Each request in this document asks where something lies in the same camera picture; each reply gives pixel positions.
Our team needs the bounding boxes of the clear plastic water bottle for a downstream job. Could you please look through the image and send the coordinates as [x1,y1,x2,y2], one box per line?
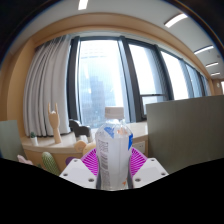
[94,106,134,191]

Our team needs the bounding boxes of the small pink figure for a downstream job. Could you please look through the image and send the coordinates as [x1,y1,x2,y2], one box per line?
[17,154,34,166]

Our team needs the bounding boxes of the black horse figure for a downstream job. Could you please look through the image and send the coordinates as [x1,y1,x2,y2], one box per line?
[68,118,94,144]

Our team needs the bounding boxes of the white wall outlet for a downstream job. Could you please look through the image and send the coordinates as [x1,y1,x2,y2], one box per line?
[132,140,146,155]

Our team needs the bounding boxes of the grey-green desk partition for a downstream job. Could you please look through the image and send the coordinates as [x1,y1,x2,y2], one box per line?
[145,95,224,174]
[0,119,24,161]

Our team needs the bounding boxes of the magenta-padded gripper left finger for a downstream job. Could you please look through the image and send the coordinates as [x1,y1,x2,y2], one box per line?
[59,147,100,190]

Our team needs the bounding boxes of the small potted plant white pot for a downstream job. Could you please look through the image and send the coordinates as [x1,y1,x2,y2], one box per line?
[29,131,39,147]

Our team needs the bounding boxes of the ceiling lights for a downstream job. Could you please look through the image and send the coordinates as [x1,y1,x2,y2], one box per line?
[78,0,221,77]

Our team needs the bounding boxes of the dark-framed window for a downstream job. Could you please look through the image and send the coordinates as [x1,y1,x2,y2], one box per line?
[66,35,213,129]

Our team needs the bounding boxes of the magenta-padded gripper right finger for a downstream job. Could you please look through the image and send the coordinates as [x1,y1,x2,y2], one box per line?
[129,147,170,190]

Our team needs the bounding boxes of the wooden hand figure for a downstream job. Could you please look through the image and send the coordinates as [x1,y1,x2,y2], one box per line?
[47,102,63,145]

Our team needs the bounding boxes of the green cactus plush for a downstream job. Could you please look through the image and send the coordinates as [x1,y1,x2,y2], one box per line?
[41,151,62,177]

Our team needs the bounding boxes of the grey pleated curtain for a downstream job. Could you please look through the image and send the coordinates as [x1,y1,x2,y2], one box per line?
[22,35,73,138]

